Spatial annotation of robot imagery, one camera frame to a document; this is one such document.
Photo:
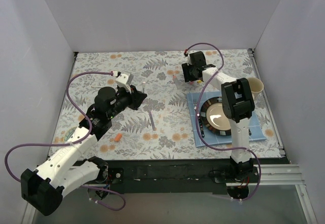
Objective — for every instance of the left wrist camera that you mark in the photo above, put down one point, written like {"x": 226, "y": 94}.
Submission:
{"x": 123, "y": 80}

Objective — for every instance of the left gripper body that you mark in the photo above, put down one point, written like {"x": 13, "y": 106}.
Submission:
{"x": 134, "y": 96}

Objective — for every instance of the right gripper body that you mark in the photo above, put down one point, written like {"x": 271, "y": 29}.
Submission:
{"x": 188, "y": 72}

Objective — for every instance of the cream mug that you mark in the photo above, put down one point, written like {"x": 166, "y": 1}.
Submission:
{"x": 256, "y": 86}

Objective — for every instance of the purple highlighter pen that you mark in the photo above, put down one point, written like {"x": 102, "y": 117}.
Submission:
{"x": 152, "y": 121}

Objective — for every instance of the blue checkered placemat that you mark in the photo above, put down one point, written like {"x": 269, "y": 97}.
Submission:
{"x": 210, "y": 138}

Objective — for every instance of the floral tablecloth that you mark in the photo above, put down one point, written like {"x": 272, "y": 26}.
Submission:
{"x": 173, "y": 138}

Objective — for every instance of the brown striped plate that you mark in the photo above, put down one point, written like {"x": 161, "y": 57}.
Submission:
{"x": 213, "y": 117}

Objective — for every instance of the white acrylic marker pink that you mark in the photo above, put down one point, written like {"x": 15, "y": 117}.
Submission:
{"x": 143, "y": 87}

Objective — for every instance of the black handled fork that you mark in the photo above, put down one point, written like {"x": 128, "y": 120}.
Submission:
{"x": 199, "y": 118}

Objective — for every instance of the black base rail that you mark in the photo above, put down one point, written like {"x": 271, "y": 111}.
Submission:
{"x": 196, "y": 175}

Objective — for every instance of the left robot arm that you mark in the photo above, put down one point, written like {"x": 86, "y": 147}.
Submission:
{"x": 47, "y": 185}

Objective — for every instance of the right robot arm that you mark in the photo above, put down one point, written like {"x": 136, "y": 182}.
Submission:
{"x": 237, "y": 105}

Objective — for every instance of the patterned small bowl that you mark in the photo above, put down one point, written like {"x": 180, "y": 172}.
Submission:
{"x": 68, "y": 134}

